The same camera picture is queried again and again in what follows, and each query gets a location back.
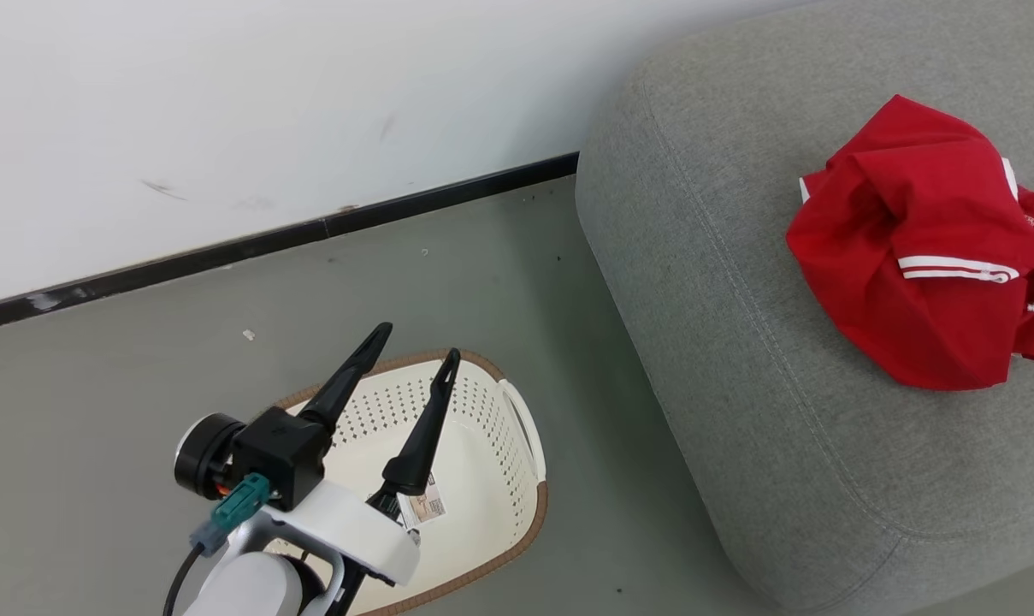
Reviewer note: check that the red and white garment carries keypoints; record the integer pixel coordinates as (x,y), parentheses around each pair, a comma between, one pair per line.
(918,248)

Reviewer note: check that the dark grey baseboard strip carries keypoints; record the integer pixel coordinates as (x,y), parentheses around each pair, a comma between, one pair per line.
(268,242)

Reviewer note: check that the paper label sticker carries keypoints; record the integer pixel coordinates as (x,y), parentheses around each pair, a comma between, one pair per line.
(424,505)

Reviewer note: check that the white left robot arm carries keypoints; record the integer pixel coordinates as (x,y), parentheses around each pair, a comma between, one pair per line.
(251,586)

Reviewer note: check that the grey fabric ottoman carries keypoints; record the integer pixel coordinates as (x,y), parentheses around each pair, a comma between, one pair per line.
(782,342)

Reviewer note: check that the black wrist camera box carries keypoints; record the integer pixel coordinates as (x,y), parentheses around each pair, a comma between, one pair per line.
(268,449)

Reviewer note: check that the white perforated laundry basket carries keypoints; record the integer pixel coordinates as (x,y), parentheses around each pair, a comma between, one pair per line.
(482,479)

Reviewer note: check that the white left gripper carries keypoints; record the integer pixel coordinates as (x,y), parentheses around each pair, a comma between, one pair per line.
(345,522)

